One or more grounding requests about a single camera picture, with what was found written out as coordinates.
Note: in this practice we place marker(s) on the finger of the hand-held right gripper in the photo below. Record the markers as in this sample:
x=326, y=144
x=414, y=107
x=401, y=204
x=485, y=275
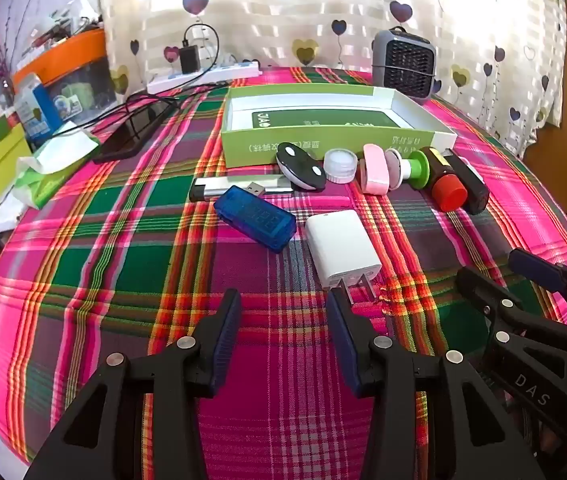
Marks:
x=533, y=267
x=478, y=290

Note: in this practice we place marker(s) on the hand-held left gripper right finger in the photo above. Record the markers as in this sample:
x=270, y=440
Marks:
x=344, y=345

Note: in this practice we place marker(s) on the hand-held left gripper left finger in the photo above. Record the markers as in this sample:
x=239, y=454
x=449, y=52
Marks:
x=223, y=355

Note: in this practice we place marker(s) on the black rectangular flashlight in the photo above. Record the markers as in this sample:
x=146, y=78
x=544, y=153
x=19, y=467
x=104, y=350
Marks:
x=474, y=189

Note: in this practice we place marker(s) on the brown bottle red cap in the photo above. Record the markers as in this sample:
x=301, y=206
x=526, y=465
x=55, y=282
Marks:
x=449, y=195

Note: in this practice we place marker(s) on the white charger plug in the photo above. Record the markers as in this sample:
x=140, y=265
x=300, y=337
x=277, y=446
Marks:
x=338, y=245

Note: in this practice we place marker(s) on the pink white green stamp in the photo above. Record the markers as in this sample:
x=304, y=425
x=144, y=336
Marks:
x=419, y=172

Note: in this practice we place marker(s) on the blue usb tester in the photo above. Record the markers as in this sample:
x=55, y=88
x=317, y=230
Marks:
x=258, y=220

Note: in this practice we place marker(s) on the pink oval clip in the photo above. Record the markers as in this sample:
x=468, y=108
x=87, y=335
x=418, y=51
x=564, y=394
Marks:
x=374, y=175

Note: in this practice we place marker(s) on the silver black flash drive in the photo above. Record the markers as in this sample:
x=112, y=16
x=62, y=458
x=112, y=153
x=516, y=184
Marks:
x=243, y=186

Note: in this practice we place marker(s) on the black oval device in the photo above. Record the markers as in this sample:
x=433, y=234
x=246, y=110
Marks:
x=299, y=167

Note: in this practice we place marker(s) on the green white cardboard box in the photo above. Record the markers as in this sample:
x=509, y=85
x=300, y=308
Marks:
x=263, y=152

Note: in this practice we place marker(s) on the plaid tablecloth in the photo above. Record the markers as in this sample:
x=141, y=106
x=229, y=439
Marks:
x=138, y=260

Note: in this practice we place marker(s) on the grey desk heater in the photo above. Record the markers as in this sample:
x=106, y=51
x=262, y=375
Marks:
x=403, y=70

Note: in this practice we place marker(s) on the black phone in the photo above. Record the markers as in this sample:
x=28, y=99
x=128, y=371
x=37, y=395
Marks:
x=123, y=139

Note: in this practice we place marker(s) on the green tissue pack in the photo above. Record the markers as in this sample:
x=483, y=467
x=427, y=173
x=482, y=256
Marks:
x=43, y=185

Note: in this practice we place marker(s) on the white blue power strip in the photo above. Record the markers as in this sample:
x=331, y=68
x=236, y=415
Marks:
x=203, y=76

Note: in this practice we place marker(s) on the black power adapter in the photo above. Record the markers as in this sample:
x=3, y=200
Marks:
x=189, y=59

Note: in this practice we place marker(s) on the blue carton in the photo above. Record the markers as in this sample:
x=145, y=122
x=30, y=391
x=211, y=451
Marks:
x=38, y=110

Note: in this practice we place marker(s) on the heart print curtain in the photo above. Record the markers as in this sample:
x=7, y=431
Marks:
x=288, y=10

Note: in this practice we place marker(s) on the orange lidded box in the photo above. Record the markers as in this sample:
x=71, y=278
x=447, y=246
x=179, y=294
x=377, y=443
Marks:
x=73, y=50

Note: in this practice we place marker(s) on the pile of desk clutter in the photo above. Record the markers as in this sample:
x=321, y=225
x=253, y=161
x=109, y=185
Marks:
x=58, y=25

